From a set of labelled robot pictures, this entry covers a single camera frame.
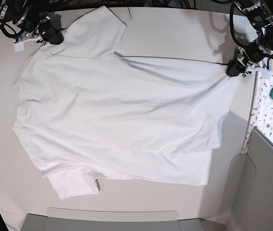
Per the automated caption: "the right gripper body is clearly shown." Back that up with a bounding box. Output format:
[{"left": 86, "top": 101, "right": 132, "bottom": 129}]
[{"left": 13, "top": 16, "right": 50, "bottom": 45}]

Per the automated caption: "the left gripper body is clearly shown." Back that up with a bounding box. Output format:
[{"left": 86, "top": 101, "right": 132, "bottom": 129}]
[{"left": 234, "top": 46, "right": 270, "bottom": 75}]

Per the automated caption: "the white t-shirt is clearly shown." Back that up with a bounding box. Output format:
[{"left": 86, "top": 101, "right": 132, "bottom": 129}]
[{"left": 13, "top": 7, "right": 241, "bottom": 199}]

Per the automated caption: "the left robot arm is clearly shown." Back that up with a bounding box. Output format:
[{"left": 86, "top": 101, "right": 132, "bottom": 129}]
[{"left": 226, "top": 0, "right": 273, "bottom": 77}]

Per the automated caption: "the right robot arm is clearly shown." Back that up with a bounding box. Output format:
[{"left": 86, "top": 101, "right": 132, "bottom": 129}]
[{"left": 0, "top": 0, "right": 64, "bottom": 45}]

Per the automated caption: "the grey panel at right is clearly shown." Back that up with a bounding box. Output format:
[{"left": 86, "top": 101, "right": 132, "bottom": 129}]
[{"left": 220, "top": 129, "right": 273, "bottom": 231}]

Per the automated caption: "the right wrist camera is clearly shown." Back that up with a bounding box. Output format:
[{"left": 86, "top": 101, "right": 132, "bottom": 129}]
[{"left": 13, "top": 42, "right": 25, "bottom": 52}]

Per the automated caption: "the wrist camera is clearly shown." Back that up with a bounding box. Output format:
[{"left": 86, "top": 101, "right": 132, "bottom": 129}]
[
  {"left": 13, "top": 42, "right": 25, "bottom": 52},
  {"left": 262, "top": 68, "right": 271, "bottom": 79}
]

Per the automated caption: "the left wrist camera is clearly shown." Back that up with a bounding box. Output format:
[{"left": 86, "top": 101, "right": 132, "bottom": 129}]
[{"left": 262, "top": 68, "right": 271, "bottom": 79}]

